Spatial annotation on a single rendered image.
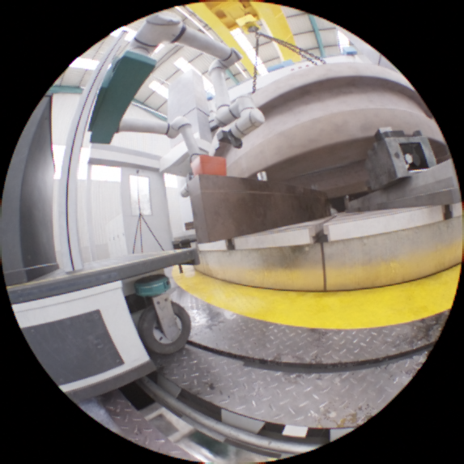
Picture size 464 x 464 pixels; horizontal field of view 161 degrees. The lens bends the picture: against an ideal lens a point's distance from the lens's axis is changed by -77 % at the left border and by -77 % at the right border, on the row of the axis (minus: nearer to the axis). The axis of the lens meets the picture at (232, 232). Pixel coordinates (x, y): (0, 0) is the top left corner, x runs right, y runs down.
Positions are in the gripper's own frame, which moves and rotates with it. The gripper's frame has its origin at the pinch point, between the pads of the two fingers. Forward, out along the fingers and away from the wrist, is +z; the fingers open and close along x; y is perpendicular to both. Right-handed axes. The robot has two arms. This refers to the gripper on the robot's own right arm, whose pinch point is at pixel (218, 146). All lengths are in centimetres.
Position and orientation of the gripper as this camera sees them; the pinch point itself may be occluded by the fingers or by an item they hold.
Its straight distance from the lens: 101.5
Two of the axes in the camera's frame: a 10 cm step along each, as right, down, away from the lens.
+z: -6.3, 1.1, 7.7
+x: -7.6, 1.4, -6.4
